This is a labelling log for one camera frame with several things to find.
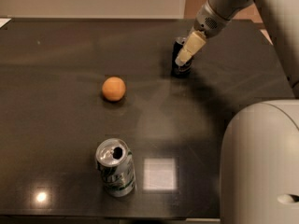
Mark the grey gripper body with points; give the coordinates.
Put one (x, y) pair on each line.
(206, 22)

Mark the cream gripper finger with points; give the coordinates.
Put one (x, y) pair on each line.
(194, 42)

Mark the blue pepsi can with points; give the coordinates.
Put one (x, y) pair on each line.
(180, 66)

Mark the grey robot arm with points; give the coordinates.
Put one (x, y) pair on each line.
(260, 149)

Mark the green silver 7up can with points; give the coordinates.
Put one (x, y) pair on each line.
(114, 161)

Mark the orange fruit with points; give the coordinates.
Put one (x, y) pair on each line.
(113, 89)

